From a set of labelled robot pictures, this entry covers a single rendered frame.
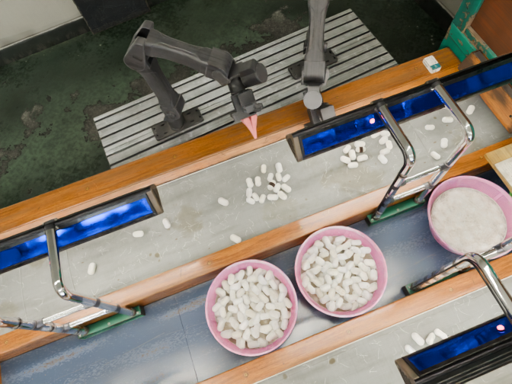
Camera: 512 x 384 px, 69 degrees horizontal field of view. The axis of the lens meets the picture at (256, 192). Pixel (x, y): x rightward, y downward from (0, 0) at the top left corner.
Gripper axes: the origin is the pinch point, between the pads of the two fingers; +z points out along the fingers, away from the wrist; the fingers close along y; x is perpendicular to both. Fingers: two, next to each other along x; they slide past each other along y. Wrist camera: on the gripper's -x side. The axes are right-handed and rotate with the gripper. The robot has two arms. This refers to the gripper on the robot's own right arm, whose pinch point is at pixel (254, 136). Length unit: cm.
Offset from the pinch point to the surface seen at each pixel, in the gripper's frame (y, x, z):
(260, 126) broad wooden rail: 4.5, 12.8, -0.7
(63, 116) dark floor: -95, 140, -33
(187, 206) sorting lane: -28.8, 2.9, 14.6
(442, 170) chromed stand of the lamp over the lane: 40, -31, 21
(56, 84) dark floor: -96, 158, -55
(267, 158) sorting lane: 2.6, 7.1, 9.8
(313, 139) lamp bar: 9.5, -31.2, 1.1
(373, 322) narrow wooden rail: 10, -34, 55
